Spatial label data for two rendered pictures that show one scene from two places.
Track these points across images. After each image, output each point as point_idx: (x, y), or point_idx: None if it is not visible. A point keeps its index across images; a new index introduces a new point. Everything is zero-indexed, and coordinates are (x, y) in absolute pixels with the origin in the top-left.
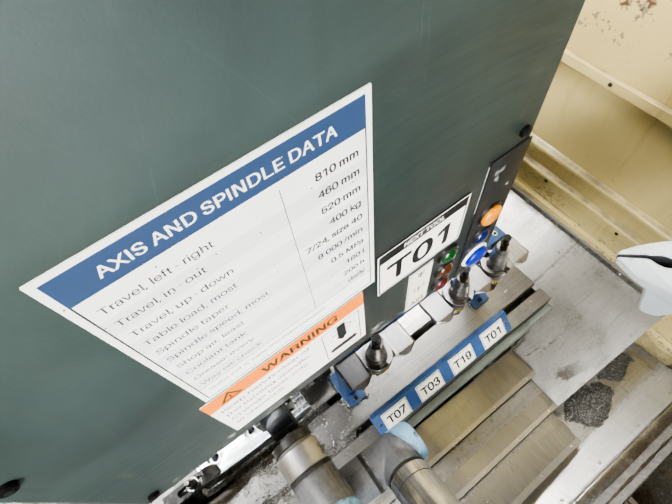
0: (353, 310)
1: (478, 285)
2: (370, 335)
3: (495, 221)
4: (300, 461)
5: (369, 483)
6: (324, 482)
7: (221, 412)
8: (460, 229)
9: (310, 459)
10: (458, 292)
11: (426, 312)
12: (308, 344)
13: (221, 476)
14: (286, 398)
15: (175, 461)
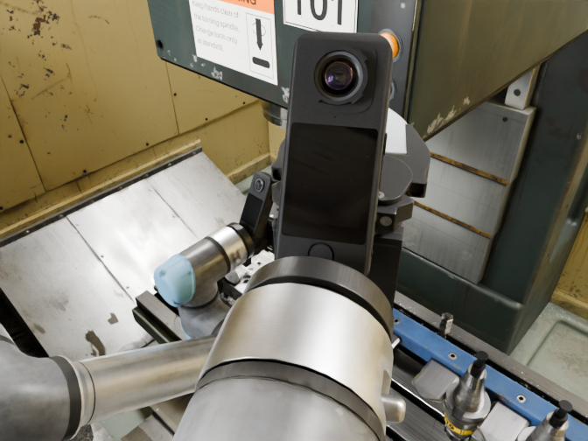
0: (267, 11)
1: (491, 429)
2: (282, 101)
3: (402, 84)
4: (220, 234)
5: (214, 322)
6: (204, 251)
7: (192, 2)
8: (356, 26)
9: (222, 240)
10: (458, 384)
11: (423, 368)
12: (238, 6)
13: (232, 291)
14: (224, 77)
15: (171, 21)
